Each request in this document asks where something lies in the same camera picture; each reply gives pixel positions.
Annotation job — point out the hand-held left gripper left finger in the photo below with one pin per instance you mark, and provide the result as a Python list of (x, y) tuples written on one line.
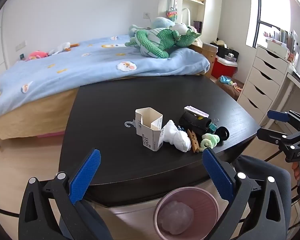
[(86, 175)]

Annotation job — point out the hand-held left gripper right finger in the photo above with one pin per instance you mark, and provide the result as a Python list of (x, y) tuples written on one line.
[(217, 172)]

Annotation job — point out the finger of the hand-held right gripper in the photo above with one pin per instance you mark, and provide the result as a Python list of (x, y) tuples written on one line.
[(270, 134), (277, 115)]

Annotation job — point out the pink trash bin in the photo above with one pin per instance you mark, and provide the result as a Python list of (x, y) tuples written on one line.
[(210, 200)]

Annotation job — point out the green white yarn roll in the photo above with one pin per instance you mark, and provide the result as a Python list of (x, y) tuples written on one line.
[(210, 140)]

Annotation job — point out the black round lid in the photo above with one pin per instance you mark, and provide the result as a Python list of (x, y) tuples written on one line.
[(221, 133)]

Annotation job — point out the white sock wad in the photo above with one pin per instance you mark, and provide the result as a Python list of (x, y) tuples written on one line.
[(180, 140)]

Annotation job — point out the black cloth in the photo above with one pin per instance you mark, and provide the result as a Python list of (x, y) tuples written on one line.
[(192, 123)]

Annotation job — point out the small white pink-labelled box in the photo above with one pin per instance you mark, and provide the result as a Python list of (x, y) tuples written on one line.
[(193, 110)]

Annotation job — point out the white cardboard packaging box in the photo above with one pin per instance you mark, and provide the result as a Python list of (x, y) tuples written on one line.
[(147, 135)]

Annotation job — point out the person's right hand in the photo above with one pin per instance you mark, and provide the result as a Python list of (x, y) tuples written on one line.
[(295, 172)]

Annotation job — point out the person's leg in grey pants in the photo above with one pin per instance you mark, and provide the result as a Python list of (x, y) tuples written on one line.
[(255, 167)]

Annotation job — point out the wooden clothespin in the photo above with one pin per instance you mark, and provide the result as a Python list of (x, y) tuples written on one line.
[(195, 143)]

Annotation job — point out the white drawer unit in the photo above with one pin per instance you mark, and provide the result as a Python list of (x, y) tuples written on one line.
[(260, 80)]

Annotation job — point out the white desk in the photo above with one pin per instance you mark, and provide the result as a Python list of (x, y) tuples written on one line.
[(297, 80)]

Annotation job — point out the teal binder clip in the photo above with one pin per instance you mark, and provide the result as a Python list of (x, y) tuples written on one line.
[(212, 128)]

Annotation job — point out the brown floor cushion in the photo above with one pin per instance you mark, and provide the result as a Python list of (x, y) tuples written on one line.
[(233, 90)]

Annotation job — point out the crumpled translucent plastic bag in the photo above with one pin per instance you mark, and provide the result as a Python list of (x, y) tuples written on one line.
[(176, 217)]

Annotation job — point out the blue yellow soft toy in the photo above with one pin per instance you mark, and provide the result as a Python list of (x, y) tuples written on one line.
[(226, 80)]

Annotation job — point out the red cooler box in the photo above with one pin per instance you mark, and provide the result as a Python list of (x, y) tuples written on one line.
[(221, 67)]

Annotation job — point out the row of books and cards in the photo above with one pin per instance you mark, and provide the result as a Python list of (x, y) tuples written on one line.
[(282, 40)]

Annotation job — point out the bed with beige skirt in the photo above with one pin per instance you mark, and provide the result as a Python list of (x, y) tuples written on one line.
[(27, 120)]

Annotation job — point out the black storage bag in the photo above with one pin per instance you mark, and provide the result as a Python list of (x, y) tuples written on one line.
[(223, 52)]

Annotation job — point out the wooden nightstand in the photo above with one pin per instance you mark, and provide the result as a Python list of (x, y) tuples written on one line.
[(207, 52)]

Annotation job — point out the light blue printed blanket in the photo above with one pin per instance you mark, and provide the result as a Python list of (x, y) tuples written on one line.
[(90, 65)]

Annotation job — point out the window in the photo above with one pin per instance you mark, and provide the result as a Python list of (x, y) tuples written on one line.
[(272, 5)]

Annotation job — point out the pink plush toy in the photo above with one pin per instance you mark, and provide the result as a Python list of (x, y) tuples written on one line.
[(37, 55)]

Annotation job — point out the white goose plush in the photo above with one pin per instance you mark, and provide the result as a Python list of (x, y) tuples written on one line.
[(62, 47)]

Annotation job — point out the green dragon plush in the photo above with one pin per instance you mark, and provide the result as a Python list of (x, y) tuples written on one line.
[(155, 42)]

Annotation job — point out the rainbow knitted bag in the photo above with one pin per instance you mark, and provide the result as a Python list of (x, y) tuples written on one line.
[(171, 15)]

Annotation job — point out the light blue plush toy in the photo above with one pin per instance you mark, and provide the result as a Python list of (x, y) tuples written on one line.
[(162, 22)]

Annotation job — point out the white wall shelf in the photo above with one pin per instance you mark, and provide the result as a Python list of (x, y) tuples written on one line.
[(192, 2)]

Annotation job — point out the white wall socket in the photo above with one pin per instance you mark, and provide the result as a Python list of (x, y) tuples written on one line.
[(146, 15)]

